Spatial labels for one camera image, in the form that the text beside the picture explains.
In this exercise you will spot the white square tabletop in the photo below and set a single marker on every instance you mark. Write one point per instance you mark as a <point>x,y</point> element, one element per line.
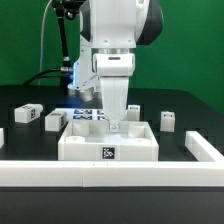
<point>90,140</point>

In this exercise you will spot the white block left edge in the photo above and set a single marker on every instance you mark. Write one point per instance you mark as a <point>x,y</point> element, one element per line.
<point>1,137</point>

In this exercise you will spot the white obstacle fence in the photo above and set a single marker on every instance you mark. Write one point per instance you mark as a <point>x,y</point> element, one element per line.
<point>207,170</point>

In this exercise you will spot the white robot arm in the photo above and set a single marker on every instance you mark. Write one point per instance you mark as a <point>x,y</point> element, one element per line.
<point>110,31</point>

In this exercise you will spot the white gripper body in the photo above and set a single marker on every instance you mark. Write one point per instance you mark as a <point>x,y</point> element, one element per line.
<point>114,71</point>

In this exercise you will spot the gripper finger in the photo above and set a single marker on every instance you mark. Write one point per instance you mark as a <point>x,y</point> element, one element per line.
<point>113,126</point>

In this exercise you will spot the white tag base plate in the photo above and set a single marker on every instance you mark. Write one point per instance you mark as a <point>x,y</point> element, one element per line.
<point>82,114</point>

